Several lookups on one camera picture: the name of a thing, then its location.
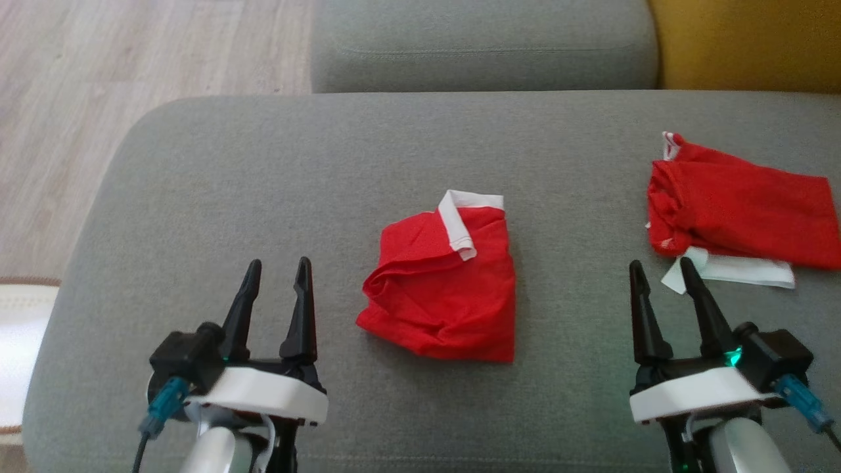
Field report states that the grey sofa seat cushion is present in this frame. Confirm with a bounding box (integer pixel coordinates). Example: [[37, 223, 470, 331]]
[[21, 90, 841, 473]]

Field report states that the yellow cushion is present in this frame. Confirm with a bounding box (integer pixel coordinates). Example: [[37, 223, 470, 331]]
[[647, 0, 841, 95]]

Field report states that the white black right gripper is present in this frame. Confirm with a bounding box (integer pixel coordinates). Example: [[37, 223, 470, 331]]
[[628, 257, 784, 473]]

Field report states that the white rug brown edge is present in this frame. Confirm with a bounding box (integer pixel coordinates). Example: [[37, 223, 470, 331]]
[[0, 275, 62, 436]]

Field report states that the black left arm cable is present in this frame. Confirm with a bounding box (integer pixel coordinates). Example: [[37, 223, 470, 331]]
[[130, 432, 153, 473]]

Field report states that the teal left camera connector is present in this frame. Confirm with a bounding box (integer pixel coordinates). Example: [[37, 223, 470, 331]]
[[138, 376, 192, 439]]

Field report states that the red garment white striped band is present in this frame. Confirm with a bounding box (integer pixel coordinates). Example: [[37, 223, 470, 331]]
[[645, 131, 841, 295]]

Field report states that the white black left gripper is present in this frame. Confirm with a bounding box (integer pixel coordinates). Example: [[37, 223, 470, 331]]
[[183, 256, 330, 473]]

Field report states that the teal right camera connector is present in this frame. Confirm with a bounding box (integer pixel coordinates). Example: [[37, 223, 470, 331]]
[[773, 374, 836, 434]]

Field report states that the grey sofa back cushion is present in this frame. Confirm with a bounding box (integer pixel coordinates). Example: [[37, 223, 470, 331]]
[[309, 0, 660, 95]]

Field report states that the red mesh shorts white hem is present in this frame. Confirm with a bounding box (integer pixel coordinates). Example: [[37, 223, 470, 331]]
[[355, 190, 517, 365]]

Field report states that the teal camera connector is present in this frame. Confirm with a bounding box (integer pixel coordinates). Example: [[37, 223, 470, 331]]
[[773, 374, 836, 434], [138, 376, 192, 439]]

